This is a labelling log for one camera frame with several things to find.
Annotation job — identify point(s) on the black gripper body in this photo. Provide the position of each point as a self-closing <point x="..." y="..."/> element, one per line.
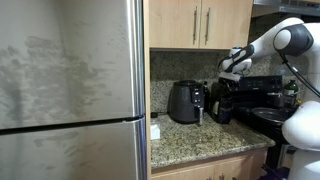
<point x="229" y="86"/>

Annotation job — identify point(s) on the black whey protein packet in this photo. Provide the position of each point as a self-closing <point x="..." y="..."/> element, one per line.
<point x="220" y="103"/>

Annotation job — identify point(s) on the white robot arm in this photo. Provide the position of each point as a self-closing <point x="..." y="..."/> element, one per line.
<point x="292" y="38"/>

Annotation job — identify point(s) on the dark glass bottle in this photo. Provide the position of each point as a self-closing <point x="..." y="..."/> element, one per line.
<point x="206" y="97"/>

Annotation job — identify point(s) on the black electric stove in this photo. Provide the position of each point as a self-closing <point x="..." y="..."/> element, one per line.
<point x="262" y="91"/>

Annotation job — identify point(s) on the black frying pan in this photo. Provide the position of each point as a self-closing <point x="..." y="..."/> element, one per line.
<point x="270" y="115"/>

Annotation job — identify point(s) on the black air fryer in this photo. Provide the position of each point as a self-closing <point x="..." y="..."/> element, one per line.
<point x="186" y="102"/>

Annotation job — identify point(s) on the green glass bottle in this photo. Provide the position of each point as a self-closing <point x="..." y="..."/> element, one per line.
<point x="291" y="88"/>

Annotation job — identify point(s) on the wooden lower cabinet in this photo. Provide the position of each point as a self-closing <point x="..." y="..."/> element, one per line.
<point x="239" y="166"/>

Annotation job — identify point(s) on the wooden cabinet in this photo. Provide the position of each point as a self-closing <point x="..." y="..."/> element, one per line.
<point x="239" y="166"/>
<point x="199" y="24"/>

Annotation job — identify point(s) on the range hood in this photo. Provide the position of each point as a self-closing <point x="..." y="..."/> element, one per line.
<point x="300" y="7"/>

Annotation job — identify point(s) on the wooden upper cabinet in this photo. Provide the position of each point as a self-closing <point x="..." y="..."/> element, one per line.
<point x="199" y="24"/>

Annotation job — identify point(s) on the stainless steel refrigerator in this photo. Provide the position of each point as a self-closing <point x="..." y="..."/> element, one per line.
<point x="72" y="90"/>

